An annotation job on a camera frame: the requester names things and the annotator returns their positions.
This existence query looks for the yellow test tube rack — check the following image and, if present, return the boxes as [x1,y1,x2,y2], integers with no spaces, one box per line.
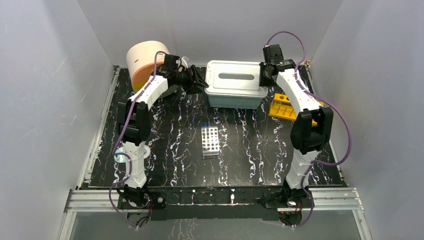
[268,93,324,122]

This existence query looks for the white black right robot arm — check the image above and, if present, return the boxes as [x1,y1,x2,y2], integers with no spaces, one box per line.
[259,44,334,207]

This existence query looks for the clear well plate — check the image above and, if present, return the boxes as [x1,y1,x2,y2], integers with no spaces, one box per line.
[201,126,221,159]

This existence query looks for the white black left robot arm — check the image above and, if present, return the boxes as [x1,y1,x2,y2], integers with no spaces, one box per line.
[113,51,209,208]

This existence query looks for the cream orange cylindrical centrifuge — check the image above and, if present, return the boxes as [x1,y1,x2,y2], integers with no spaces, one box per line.
[126,40,170,93]

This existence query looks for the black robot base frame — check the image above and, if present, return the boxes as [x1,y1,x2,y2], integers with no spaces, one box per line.
[114,185,312,225]

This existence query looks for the teal plastic bin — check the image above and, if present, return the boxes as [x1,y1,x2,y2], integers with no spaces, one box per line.
[208,95,262,110]

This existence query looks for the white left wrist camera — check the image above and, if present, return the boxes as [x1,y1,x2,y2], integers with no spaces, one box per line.
[178,56,189,71]

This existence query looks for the blue packaged syringe blister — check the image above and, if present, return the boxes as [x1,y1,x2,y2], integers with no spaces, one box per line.
[114,146,151,164]

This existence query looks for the white bin lid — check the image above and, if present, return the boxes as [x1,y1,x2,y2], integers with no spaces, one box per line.
[204,60,268,99]

